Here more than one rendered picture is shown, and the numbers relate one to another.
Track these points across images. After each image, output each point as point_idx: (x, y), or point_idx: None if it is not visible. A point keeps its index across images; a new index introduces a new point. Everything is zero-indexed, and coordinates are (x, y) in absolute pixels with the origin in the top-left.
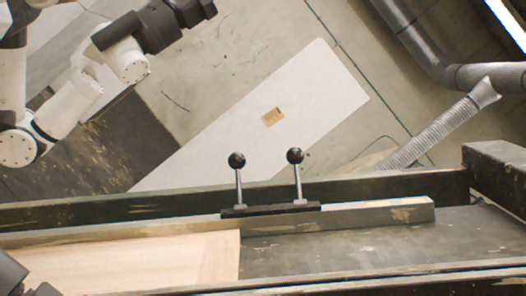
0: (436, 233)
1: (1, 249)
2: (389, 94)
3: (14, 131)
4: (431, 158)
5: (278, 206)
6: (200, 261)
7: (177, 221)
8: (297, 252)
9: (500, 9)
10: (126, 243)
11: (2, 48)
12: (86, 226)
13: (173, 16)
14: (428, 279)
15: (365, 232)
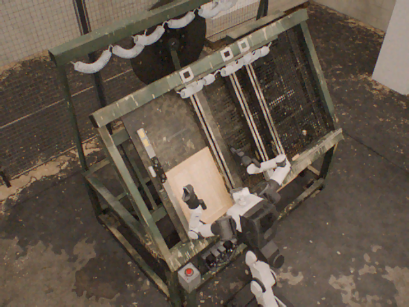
0: (151, 125)
1: (246, 160)
2: None
3: (204, 222)
4: None
5: (158, 167)
6: (185, 169)
7: (170, 189)
8: (170, 153)
9: None
10: (179, 196)
11: None
12: (177, 212)
13: (195, 194)
14: (204, 115)
15: (153, 143)
